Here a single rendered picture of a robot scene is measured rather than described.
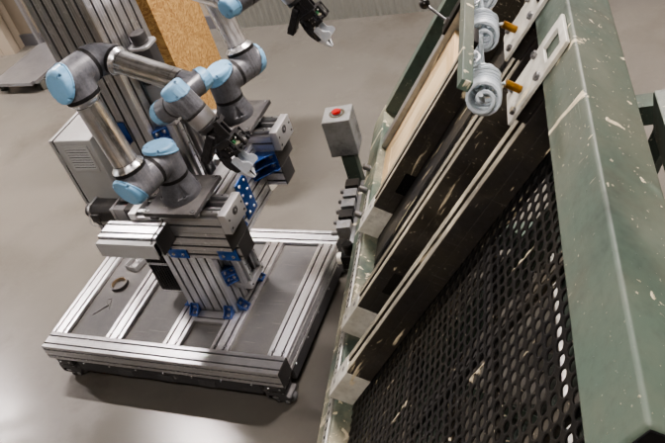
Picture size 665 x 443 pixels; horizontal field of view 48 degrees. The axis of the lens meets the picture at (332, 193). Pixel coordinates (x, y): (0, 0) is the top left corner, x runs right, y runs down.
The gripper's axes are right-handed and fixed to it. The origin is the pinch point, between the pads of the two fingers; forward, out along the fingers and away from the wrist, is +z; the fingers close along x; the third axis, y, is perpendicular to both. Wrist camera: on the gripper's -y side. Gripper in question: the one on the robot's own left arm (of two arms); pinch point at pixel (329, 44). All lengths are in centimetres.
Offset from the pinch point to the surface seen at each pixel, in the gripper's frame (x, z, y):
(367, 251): -56, 51, -2
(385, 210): -48, 44, 8
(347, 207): -20, 52, -30
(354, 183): -6, 51, -31
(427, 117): -44, 24, 41
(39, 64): 221, -76, -409
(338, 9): 284, 51, -178
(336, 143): 12, 40, -40
